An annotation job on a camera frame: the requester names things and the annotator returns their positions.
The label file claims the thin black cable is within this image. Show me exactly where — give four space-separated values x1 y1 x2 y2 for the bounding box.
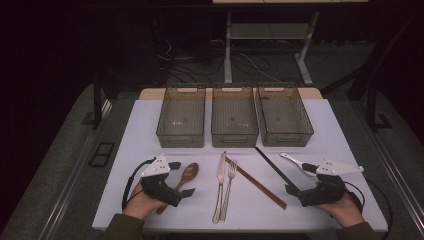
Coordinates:
366 179 394 240

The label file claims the black floor socket frame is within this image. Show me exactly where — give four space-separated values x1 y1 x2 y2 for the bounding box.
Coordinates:
88 141 116 168

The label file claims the bundle of floor cables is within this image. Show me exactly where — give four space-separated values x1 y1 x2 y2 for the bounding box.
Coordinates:
153 36 301 86

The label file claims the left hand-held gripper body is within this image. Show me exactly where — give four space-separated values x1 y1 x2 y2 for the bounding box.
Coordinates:
139 153 184 208

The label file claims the person's right hand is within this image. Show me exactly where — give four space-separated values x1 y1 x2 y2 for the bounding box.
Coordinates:
313 191 366 229

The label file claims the black metal stand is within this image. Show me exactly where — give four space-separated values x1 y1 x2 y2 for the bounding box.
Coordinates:
321 13 424 133
92 74 118 131

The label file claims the white table mat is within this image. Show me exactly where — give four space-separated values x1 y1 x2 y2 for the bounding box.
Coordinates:
91 98 389 233

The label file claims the metal floor rail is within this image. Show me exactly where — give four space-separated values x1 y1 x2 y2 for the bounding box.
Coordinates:
39 99 114 240
361 109 424 231

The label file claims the white ceramic spoon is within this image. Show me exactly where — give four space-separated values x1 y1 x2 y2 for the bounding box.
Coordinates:
279 152 318 178

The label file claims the wooden spoon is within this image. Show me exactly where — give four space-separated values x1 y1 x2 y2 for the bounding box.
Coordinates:
155 162 200 215

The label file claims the person's left hand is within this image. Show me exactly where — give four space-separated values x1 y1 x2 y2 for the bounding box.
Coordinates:
122 181 168 221

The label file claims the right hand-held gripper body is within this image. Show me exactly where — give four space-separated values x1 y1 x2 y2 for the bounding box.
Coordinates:
297 158 365 208

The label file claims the hand-held gripper cable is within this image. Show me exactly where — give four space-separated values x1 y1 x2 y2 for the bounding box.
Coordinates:
121 157 158 212
344 181 367 214

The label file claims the left hand-held gripper cable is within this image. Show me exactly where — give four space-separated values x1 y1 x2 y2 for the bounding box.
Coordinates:
121 157 158 212

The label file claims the black chopstick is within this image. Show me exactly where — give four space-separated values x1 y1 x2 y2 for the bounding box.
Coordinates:
254 147 294 192
255 146 295 190

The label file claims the clear brown plastic bin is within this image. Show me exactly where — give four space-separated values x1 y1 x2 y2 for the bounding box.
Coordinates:
254 83 315 148
210 83 260 149
155 83 207 149

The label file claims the white metal desk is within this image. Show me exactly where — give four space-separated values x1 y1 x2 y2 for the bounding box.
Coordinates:
212 0 369 86

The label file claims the silver table knife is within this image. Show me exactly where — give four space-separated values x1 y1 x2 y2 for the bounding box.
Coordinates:
212 150 228 224

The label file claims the silver fork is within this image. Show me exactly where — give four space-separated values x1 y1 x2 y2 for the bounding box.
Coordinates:
219 159 238 223

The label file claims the right hand-held gripper cable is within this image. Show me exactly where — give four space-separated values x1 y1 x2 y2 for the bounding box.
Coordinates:
344 181 367 214

